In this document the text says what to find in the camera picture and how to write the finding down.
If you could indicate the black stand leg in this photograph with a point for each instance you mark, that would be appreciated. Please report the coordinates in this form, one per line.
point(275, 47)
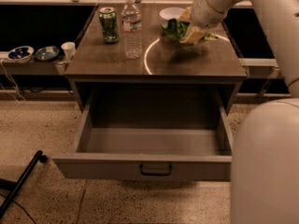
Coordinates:
point(13, 187)

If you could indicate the grey cabinet with top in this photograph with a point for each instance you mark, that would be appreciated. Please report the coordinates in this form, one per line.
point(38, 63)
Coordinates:
point(162, 60)

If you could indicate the white ceramic bowl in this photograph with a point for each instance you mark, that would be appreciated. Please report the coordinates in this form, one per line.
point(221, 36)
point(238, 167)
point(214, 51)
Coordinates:
point(170, 13)

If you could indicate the green soda can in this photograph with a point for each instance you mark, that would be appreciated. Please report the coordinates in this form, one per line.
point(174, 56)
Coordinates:
point(108, 20)

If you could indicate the black drawer handle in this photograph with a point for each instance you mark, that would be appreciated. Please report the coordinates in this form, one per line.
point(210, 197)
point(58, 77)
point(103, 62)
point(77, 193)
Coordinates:
point(155, 170)

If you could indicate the small white paper cup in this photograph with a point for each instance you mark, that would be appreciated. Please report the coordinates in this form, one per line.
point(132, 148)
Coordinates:
point(69, 49)

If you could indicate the dark teal bowl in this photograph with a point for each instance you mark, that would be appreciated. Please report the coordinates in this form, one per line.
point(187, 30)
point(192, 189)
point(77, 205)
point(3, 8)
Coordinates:
point(47, 54)

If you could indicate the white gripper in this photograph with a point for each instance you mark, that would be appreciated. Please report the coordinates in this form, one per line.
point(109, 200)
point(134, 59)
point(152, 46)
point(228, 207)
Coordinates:
point(204, 15)

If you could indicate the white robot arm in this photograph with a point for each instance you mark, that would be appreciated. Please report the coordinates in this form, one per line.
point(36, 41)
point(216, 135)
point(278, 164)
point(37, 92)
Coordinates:
point(265, 159)

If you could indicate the low side shelf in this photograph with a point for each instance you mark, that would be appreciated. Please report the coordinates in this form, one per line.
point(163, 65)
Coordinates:
point(33, 67)

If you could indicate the green rice chip bag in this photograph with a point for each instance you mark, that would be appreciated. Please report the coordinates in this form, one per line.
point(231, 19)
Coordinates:
point(176, 29)

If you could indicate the blue patterned bowl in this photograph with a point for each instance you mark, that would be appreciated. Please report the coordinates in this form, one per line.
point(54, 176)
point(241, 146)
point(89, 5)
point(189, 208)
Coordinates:
point(22, 54)

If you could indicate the clear plastic water bottle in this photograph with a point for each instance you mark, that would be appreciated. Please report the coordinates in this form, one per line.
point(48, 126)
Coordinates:
point(131, 26)

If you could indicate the open grey top drawer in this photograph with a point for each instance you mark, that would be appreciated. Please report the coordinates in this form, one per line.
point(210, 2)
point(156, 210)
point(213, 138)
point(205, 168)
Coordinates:
point(121, 129)

